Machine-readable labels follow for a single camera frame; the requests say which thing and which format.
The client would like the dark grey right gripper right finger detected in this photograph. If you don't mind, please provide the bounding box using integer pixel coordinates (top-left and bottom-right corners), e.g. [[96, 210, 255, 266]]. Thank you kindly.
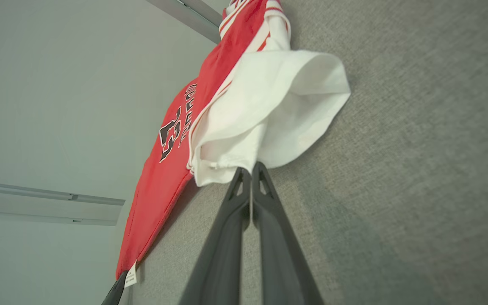
[[252, 161, 324, 305]]

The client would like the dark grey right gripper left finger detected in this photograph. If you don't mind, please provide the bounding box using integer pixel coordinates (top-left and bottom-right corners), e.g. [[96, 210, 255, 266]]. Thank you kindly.
[[179, 166, 252, 305]]

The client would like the grey upright partition frame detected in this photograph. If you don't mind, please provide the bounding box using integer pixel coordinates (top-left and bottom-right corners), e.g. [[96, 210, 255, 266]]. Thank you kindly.
[[146, 0, 224, 44]]

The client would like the red white jersey shirt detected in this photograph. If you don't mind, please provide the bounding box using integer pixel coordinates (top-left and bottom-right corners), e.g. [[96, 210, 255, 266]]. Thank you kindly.
[[115, 0, 352, 289]]

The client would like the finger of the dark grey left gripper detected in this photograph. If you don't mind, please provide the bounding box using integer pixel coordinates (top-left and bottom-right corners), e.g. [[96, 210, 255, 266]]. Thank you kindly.
[[101, 271, 129, 305]]

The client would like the grey partition frame with latches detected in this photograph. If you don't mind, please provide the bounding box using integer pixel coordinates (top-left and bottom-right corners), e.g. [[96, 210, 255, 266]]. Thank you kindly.
[[0, 180, 126, 227]]

